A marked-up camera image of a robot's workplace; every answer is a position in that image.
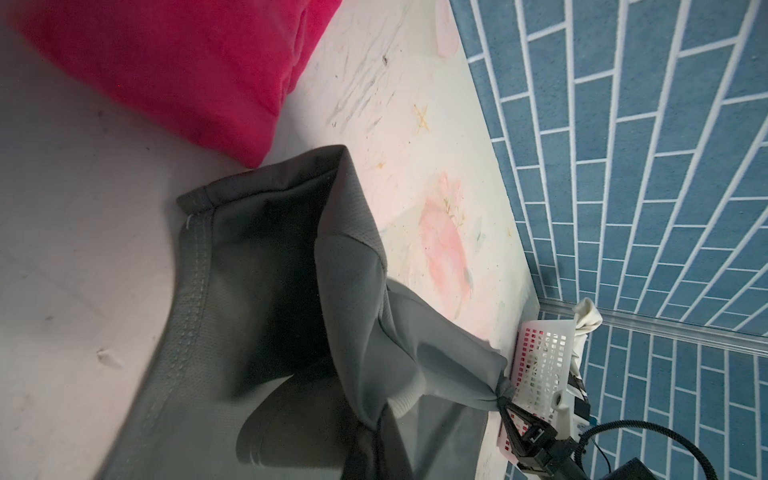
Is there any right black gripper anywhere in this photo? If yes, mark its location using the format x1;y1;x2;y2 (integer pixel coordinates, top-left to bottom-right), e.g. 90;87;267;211
497;397;588;480

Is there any white plastic laundry basket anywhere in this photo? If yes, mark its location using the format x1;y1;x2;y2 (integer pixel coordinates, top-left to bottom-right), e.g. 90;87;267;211
497;320;590;467

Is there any grey t shirt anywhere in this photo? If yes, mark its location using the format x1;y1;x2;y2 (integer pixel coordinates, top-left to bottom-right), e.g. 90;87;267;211
99;145;507;479

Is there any white t shirt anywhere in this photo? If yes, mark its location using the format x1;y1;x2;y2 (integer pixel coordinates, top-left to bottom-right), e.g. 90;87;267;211
568;298;603;398

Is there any folded magenta t shirt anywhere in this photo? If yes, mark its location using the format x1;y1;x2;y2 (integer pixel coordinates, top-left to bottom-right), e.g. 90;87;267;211
9;1;339;168

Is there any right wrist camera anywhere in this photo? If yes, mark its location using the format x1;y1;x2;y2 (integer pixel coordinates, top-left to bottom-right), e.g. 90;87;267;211
552;391;591;441

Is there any right black cable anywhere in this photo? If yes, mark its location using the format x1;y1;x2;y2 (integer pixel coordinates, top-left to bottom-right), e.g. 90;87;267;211
572;419;721;480

